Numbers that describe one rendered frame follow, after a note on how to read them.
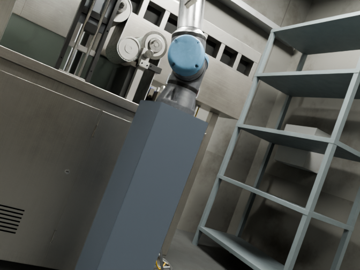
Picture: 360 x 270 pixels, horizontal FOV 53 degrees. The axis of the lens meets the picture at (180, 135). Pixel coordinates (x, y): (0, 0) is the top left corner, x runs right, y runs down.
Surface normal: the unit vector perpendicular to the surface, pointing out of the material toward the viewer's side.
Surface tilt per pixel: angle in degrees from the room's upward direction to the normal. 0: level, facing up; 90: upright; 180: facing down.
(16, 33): 90
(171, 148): 90
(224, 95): 90
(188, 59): 98
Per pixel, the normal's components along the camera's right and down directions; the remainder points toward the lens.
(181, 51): -0.10, 0.05
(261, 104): 0.44, 0.12
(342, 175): -0.82, -0.34
